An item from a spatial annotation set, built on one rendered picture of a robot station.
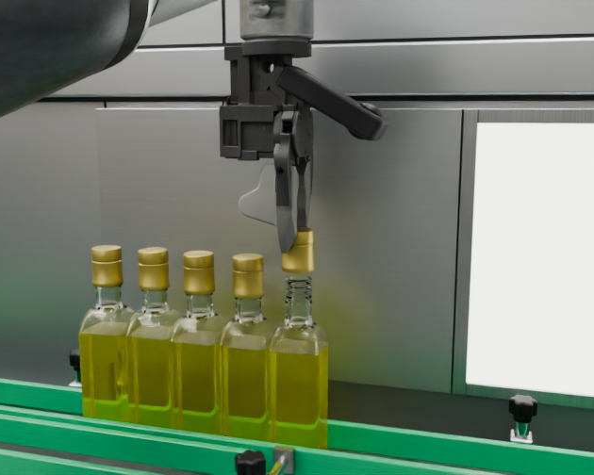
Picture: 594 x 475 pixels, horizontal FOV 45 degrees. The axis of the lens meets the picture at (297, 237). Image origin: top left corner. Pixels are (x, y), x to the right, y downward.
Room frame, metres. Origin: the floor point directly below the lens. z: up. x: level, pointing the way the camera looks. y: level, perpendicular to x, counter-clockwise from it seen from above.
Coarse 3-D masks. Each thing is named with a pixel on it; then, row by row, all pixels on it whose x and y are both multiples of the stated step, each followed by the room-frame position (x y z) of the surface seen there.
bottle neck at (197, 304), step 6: (186, 294) 0.78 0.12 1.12; (210, 294) 0.77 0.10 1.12; (192, 300) 0.77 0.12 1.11; (198, 300) 0.77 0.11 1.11; (204, 300) 0.77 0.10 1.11; (210, 300) 0.77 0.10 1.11; (192, 306) 0.77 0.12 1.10; (198, 306) 0.77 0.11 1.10; (204, 306) 0.77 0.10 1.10; (210, 306) 0.77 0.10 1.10; (192, 312) 0.77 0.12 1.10; (198, 312) 0.77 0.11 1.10; (204, 312) 0.77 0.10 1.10; (210, 312) 0.77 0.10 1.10
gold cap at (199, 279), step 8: (184, 256) 0.77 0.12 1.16; (192, 256) 0.76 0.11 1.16; (200, 256) 0.76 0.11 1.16; (208, 256) 0.77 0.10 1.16; (184, 264) 0.77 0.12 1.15; (192, 264) 0.76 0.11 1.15; (200, 264) 0.76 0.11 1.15; (208, 264) 0.77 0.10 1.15; (184, 272) 0.77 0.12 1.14; (192, 272) 0.76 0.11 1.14; (200, 272) 0.76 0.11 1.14; (208, 272) 0.77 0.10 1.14; (184, 280) 0.77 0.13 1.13; (192, 280) 0.76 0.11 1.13; (200, 280) 0.76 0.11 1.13; (208, 280) 0.77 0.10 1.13; (184, 288) 0.77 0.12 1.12; (192, 288) 0.76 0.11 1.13; (200, 288) 0.76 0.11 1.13; (208, 288) 0.77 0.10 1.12
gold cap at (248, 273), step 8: (240, 256) 0.76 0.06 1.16; (248, 256) 0.76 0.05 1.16; (256, 256) 0.76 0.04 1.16; (240, 264) 0.75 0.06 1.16; (248, 264) 0.75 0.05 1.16; (256, 264) 0.75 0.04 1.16; (240, 272) 0.75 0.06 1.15; (248, 272) 0.75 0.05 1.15; (256, 272) 0.75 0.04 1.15; (240, 280) 0.75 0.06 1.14; (248, 280) 0.75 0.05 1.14; (256, 280) 0.75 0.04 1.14; (240, 288) 0.75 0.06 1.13; (248, 288) 0.75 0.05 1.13; (256, 288) 0.75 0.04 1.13; (240, 296) 0.75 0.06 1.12; (248, 296) 0.75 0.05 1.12; (256, 296) 0.75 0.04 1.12
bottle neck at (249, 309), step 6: (240, 300) 0.75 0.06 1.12; (246, 300) 0.75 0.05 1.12; (252, 300) 0.75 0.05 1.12; (258, 300) 0.75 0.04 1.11; (240, 306) 0.75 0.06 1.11; (246, 306) 0.75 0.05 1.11; (252, 306) 0.75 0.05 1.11; (258, 306) 0.76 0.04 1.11; (240, 312) 0.75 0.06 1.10; (246, 312) 0.75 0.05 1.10; (252, 312) 0.75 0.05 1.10; (258, 312) 0.76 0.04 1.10; (240, 318) 0.75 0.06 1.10; (246, 318) 0.75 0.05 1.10; (252, 318) 0.75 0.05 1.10; (258, 318) 0.75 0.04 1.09
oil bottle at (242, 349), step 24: (240, 336) 0.74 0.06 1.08; (264, 336) 0.74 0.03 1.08; (240, 360) 0.74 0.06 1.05; (264, 360) 0.73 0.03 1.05; (240, 384) 0.74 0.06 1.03; (264, 384) 0.73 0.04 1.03; (240, 408) 0.74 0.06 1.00; (264, 408) 0.73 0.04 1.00; (240, 432) 0.74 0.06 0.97; (264, 432) 0.73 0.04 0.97
